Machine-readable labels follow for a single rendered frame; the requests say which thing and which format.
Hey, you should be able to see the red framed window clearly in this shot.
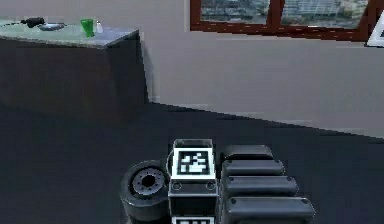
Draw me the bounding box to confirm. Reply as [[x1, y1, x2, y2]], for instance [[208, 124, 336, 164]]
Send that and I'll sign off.
[[189, 0, 384, 42]]

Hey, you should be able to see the black food turner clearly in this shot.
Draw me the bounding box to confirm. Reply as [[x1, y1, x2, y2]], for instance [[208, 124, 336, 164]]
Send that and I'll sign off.
[[0, 17, 46, 29]]

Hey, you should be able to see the grey plate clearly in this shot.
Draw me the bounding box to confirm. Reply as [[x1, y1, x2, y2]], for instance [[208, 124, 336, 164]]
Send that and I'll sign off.
[[37, 22, 67, 32]]

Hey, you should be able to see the white framed picture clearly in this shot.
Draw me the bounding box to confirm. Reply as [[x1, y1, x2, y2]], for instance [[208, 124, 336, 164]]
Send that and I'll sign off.
[[365, 11, 384, 48]]

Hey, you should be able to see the dark kitchen counter cabinet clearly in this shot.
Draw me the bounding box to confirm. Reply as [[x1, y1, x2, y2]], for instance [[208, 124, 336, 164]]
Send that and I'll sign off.
[[0, 18, 150, 118]]

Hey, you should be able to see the green cup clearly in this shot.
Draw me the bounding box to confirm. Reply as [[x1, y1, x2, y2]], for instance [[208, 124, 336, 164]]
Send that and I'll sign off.
[[79, 18, 96, 38]]

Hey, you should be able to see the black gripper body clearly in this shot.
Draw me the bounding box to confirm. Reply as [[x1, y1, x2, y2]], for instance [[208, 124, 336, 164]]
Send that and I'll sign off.
[[119, 159, 172, 224]]

